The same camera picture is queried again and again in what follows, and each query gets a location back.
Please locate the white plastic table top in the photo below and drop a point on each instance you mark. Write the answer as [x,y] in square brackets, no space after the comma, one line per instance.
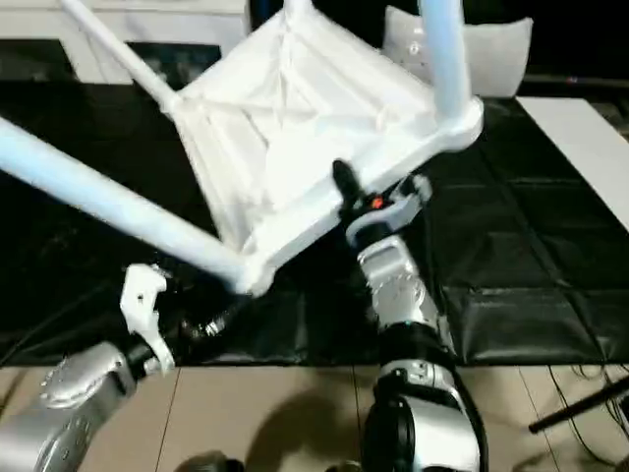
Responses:
[295,118]

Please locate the white plastic table leg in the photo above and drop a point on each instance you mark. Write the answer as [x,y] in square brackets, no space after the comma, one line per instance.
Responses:
[444,49]
[118,49]
[98,197]

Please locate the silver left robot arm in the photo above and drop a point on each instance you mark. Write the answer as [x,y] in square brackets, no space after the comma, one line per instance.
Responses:
[59,403]

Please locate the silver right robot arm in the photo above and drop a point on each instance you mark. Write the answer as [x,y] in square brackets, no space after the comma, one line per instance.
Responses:
[403,295]

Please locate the grey robot lower body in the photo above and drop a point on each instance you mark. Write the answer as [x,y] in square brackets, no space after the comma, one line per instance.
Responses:
[211,462]

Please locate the black work mat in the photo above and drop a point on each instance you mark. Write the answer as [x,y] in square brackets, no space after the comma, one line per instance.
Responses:
[531,246]

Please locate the grey cushion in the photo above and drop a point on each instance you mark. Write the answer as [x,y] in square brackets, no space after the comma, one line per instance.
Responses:
[501,54]

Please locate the white flat board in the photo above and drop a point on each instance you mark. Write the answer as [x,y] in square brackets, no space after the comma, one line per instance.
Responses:
[590,147]

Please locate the white glass-door cabinet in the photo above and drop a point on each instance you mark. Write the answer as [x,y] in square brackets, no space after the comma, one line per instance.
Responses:
[29,25]

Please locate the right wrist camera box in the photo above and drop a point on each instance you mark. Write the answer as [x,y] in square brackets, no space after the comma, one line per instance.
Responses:
[403,202]

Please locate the black metal frame bar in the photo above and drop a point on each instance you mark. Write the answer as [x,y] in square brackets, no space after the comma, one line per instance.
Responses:
[580,403]

